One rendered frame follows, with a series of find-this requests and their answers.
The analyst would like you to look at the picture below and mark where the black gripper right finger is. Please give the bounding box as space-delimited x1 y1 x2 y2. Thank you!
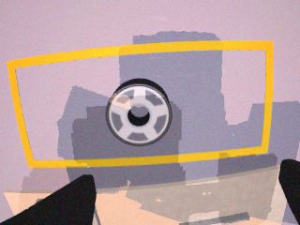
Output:
278 158 300 225

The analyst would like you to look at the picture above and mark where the black toy wheel with grey hub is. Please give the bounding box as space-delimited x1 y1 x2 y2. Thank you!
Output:
105 78 173 146

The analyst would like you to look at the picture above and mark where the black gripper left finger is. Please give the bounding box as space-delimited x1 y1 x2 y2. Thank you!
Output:
0 173 97 225

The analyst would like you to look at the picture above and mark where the yellow rectangular outline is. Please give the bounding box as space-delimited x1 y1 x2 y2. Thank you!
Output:
7 40 274 168

